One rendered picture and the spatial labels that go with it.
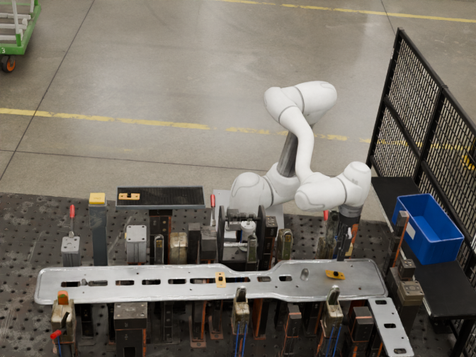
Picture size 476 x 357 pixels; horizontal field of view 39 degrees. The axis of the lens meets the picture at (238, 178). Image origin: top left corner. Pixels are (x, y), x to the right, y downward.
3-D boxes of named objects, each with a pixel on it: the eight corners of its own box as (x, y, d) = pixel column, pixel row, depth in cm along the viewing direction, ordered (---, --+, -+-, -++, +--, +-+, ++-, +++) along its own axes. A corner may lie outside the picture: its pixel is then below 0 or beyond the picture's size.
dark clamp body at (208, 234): (193, 308, 291) (197, 243, 269) (191, 286, 302) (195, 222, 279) (217, 307, 293) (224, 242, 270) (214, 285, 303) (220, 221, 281)
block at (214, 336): (210, 340, 277) (214, 291, 260) (207, 316, 288) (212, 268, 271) (223, 339, 278) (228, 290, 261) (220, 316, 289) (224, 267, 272)
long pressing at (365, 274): (32, 310, 245) (31, 307, 244) (39, 268, 263) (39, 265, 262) (390, 299, 265) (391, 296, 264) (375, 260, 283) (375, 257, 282)
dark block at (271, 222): (256, 297, 299) (266, 226, 274) (254, 286, 304) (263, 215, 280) (267, 297, 300) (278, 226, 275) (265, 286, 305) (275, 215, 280)
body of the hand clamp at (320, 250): (309, 304, 298) (321, 246, 278) (307, 292, 304) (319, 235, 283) (323, 304, 299) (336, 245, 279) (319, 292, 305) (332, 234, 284)
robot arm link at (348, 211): (343, 207, 243) (340, 219, 246) (367, 207, 244) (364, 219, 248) (337, 192, 250) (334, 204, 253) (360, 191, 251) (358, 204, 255)
